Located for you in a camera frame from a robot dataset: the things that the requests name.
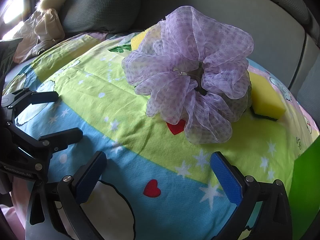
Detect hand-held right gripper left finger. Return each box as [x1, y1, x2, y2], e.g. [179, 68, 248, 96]
[25, 151, 107, 240]

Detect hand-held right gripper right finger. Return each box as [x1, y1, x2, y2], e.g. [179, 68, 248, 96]
[210, 151, 293, 240]

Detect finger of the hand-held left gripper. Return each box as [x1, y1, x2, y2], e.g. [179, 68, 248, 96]
[5, 122, 83, 180]
[1, 88, 59, 127]

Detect green cardboard box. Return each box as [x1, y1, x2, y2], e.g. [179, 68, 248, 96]
[287, 135, 320, 240]

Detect yellow sponge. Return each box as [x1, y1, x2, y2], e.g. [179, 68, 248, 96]
[250, 71, 286, 122]
[131, 24, 165, 52]

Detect green printed plastic bag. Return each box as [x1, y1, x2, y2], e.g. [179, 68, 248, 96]
[108, 36, 133, 54]

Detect purple mesh scrunchie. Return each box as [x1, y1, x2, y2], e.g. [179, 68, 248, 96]
[122, 5, 254, 145]

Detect person's left forearm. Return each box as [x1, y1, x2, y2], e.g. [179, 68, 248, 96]
[0, 180, 33, 240]

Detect printed cartoon blanket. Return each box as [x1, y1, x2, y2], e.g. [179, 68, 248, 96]
[0, 29, 320, 240]

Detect beige fur hooded jacket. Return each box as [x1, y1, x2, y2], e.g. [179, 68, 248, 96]
[12, 0, 70, 64]

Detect bright window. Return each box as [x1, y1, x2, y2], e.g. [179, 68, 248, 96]
[0, 0, 28, 38]

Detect grey textured sofa cushion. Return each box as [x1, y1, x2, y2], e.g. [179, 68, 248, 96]
[59, 0, 143, 34]

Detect grey sofa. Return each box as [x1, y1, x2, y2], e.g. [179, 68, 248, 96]
[22, 0, 320, 135]

